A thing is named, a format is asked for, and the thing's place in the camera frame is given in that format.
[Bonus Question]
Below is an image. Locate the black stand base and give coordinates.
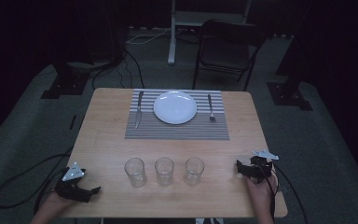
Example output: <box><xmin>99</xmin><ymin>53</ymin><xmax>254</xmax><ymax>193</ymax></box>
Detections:
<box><xmin>266</xmin><ymin>81</ymin><xmax>314</xmax><ymax>112</ymax></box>
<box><xmin>40</xmin><ymin>61</ymin><xmax>91</xmax><ymax>100</ymax></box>

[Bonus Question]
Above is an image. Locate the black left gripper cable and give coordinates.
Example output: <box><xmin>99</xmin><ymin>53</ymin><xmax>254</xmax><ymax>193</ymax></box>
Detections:
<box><xmin>0</xmin><ymin>147</ymin><xmax>75</xmax><ymax>216</ymax></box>

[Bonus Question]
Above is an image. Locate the clear drinking glass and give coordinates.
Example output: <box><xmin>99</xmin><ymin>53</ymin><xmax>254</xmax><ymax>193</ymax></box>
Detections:
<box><xmin>124</xmin><ymin>157</ymin><xmax>147</xmax><ymax>189</ymax></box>
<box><xmin>154</xmin><ymin>156</ymin><xmax>175</xmax><ymax>188</ymax></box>
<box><xmin>184</xmin><ymin>156</ymin><xmax>206</xmax><ymax>187</ymax></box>

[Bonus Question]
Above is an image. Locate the metal table knife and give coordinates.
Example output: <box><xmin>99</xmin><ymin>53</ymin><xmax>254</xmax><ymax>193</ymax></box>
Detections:
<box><xmin>133</xmin><ymin>90</ymin><xmax>145</xmax><ymax>131</ymax></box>

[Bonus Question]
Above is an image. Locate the small dark floor object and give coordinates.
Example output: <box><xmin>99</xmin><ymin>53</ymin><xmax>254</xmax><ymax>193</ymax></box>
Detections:
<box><xmin>68</xmin><ymin>114</ymin><xmax>78</xmax><ymax>132</ymax></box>

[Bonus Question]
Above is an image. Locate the black floor cable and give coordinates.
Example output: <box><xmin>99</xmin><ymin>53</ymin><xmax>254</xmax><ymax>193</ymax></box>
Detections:
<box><xmin>91</xmin><ymin>49</ymin><xmax>145</xmax><ymax>91</ymax></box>

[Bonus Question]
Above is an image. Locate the black folding chair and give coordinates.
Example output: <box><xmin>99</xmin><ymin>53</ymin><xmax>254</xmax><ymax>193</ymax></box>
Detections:
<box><xmin>192</xmin><ymin>19</ymin><xmax>268</xmax><ymax>92</ymax></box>

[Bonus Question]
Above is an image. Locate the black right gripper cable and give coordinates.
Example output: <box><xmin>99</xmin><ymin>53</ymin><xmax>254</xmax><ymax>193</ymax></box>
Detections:
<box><xmin>260</xmin><ymin>161</ymin><xmax>310</xmax><ymax>224</ymax></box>

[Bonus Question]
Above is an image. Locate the white metal stand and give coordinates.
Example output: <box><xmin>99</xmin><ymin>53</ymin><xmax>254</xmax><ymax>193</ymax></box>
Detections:
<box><xmin>167</xmin><ymin>0</ymin><xmax>254</xmax><ymax>65</ymax></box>

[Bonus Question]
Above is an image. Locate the grey striped placemat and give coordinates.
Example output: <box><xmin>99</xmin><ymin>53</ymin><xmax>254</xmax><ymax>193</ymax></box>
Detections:
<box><xmin>124</xmin><ymin>89</ymin><xmax>230</xmax><ymax>141</ymax></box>

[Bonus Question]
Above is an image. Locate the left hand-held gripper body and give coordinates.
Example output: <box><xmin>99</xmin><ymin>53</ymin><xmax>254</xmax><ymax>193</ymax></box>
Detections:
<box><xmin>54</xmin><ymin>161</ymin><xmax>91</xmax><ymax>203</ymax></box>

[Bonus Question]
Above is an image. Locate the metal fork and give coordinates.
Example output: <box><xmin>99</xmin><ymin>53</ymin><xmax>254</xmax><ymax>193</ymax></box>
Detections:
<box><xmin>207</xmin><ymin>93</ymin><xmax>217</xmax><ymax>122</ymax></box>

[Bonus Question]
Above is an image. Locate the person's left hand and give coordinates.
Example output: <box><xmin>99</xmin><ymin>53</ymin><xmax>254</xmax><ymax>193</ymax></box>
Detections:
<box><xmin>42</xmin><ymin>191</ymin><xmax>79</xmax><ymax>216</ymax></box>

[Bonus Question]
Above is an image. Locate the white round plate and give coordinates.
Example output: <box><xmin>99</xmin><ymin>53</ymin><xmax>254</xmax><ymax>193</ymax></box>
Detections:
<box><xmin>153</xmin><ymin>90</ymin><xmax>198</xmax><ymax>126</ymax></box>

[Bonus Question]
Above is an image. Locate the white floor cable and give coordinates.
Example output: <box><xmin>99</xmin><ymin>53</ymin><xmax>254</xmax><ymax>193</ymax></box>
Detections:
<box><xmin>125</xmin><ymin>27</ymin><xmax>172</xmax><ymax>46</ymax></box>

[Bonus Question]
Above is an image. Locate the person's right hand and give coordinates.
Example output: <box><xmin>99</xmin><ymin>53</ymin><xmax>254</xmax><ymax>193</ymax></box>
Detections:
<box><xmin>245</xmin><ymin>173</ymin><xmax>280</xmax><ymax>210</ymax></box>

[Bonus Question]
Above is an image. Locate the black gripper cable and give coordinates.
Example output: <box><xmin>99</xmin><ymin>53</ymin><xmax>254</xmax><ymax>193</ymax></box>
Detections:
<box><xmin>0</xmin><ymin>147</ymin><xmax>75</xmax><ymax>216</ymax></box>
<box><xmin>260</xmin><ymin>161</ymin><xmax>310</xmax><ymax>224</ymax></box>

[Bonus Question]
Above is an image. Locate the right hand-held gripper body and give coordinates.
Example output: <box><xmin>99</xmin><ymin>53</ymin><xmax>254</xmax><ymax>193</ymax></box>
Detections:
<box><xmin>241</xmin><ymin>148</ymin><xmax>280</xmax><ymax>185</ymax></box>

